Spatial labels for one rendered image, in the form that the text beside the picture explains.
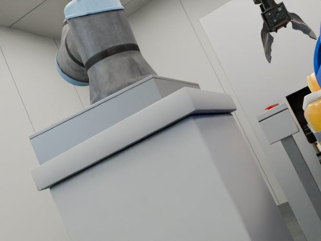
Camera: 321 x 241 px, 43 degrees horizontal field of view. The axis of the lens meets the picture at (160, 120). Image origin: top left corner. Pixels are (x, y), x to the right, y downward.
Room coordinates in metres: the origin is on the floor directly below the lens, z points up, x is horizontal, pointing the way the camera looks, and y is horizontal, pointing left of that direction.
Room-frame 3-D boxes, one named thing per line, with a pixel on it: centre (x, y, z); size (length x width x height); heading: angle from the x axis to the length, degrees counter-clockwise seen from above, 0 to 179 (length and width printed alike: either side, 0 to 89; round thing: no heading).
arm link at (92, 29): (0.80, 0.04, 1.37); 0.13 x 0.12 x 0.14; 29
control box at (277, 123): (1.36, -0.35, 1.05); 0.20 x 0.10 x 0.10; 162
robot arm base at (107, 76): (0.79, 0.04, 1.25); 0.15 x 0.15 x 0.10
